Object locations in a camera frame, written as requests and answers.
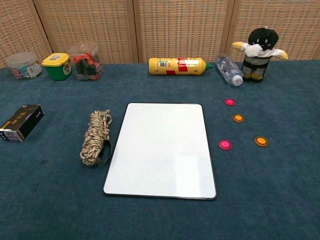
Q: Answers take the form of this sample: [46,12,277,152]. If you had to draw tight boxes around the white magnetic whiteboard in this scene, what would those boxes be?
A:
[102,102,218,201]

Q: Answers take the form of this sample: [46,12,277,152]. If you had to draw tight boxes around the yellow bottle red label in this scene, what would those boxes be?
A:
[148,56,216,76]

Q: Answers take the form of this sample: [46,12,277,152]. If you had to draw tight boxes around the clear plastic water bottle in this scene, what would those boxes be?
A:
[215,53,245,88]

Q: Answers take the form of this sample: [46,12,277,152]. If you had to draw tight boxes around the clear square box of clips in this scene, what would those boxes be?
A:
[67,42,105,82]

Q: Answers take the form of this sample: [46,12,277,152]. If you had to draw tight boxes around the woven folding screen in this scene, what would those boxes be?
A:
[0,0,320,69]

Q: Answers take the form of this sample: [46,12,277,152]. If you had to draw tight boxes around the black mesh pen holder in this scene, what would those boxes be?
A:
[241,55,271,84]

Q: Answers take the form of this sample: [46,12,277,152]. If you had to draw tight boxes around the green box yellow lid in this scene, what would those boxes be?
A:
[41,52,73,81]

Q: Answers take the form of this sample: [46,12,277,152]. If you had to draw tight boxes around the black white plush doll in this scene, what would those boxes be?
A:
[231,26,289,80]

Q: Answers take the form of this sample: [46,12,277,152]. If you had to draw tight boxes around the blue table cloth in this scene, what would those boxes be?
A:
[0,59,320,240]

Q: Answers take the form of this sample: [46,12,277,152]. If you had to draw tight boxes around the black cardboard box gold print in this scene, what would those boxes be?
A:
[0,103,46,143]

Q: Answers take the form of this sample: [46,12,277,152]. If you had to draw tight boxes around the clear round jar of clips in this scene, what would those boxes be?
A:
[5,51,43,80]

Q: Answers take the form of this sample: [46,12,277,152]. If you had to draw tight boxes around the braided rope bundle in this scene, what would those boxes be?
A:
[79,109,113,166]

